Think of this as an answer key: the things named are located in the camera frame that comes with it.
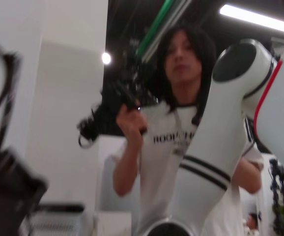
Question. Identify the black tripod stand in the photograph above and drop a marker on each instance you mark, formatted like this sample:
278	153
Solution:
275	172

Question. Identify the person's left forearm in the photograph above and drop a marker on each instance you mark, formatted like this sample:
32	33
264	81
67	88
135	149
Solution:
251	177

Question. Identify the person in white t-shirt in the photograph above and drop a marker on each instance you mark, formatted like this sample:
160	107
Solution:
166	157

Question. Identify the person's right forearm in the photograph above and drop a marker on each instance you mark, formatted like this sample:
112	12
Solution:
126	172

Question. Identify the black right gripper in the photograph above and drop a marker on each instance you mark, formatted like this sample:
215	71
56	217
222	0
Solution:
7	191

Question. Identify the person's right hand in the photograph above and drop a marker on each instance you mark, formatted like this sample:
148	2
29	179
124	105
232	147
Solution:
131	125

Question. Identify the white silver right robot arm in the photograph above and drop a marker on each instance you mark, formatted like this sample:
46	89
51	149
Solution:
220	118

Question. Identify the round ceiling light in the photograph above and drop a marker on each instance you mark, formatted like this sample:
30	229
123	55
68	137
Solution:
106	57

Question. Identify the green ceiling pipe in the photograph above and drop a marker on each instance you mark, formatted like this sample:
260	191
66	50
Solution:
161	22

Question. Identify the long ceiling light strip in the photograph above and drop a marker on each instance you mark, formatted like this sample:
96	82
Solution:
255	17

